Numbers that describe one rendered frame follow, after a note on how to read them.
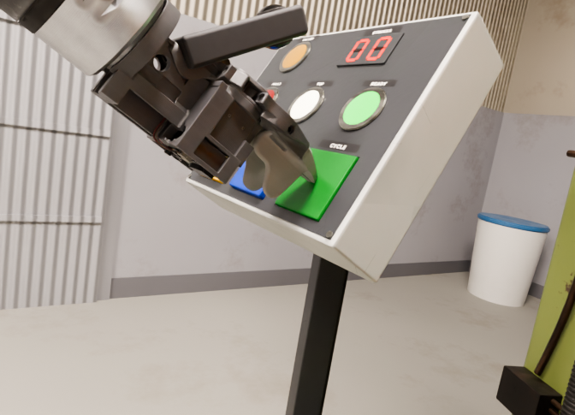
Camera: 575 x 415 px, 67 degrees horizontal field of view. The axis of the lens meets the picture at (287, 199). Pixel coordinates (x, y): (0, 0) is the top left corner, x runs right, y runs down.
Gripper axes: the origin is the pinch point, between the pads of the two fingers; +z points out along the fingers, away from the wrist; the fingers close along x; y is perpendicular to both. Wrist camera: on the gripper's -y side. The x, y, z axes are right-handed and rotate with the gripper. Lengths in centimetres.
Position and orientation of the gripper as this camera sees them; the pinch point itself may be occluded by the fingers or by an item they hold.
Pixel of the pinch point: (310, 167)
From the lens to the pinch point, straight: 44.2
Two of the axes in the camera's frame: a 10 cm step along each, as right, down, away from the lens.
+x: 5.7, 2.1, -7.9
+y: -5.4, 8.2, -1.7
